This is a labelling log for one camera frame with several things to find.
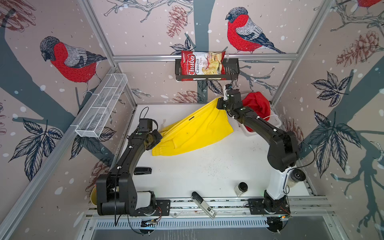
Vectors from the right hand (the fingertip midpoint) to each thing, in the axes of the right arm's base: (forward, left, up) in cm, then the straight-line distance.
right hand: (216, 100), depth 92 cm
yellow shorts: (-10, +8, -11) cm, 17 cm away
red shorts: (+4, -28, -6) cm, 29 cm away
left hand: (-23, +35, -9) cm, 43 cm away
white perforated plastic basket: (-2, -39, -15) cm, 42 cm away
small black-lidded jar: (-47, -11, -15) cm, 50 cm away
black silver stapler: (-54, +7, -20) cm, 58 cm away
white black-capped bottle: (-40, -39, -14) cm, 57 cm away
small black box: (-38, +43, -19) cm, 61 cm away
